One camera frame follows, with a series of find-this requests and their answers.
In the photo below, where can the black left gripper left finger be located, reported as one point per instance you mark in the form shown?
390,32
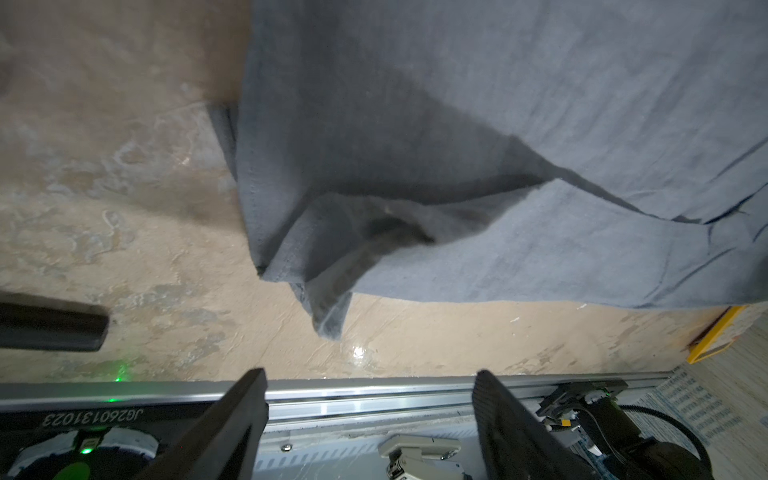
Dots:
223,443

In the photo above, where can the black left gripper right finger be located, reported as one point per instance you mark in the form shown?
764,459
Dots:
514,444

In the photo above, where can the grey long sleeve shirt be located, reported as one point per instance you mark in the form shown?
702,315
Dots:
608,152

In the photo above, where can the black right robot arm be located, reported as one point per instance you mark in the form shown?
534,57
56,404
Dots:
628,455

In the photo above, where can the yellow calculator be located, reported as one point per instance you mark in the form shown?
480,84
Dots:
721,334

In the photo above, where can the black marker pen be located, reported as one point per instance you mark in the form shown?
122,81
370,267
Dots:
30,322

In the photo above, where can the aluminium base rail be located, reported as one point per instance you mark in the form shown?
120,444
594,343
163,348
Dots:
336,396

